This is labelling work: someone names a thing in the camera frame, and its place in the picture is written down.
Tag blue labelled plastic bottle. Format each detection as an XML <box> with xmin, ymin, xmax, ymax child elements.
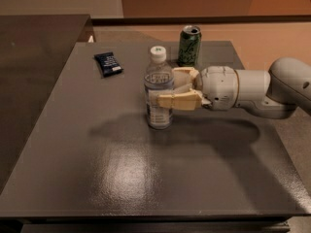
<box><xmin>144</xmin><ymin>46</ymin><xmax>174</xmax><ymax>129</ymax></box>

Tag green soda can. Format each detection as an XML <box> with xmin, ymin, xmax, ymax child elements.
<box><xmin>177</xmin><ymin>25</ymin><xmax>201</xmax><ymax>66</ymax></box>

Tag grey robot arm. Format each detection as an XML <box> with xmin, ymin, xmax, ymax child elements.
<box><xmin>155</xmin><ymin>57</ymin><xmax>311</xmax><ymax>119</ymax></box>

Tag dark blue snack packet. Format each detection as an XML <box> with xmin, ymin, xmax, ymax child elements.
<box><xmin>94</xmin><ymin>52</ymin><xmax>123</xmax><ymax>78</ymax></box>

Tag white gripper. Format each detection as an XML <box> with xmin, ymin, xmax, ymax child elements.
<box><xmin>156</xmin><ymin>66</ymin><xmax>238</xmax><ymax>111</ymax></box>

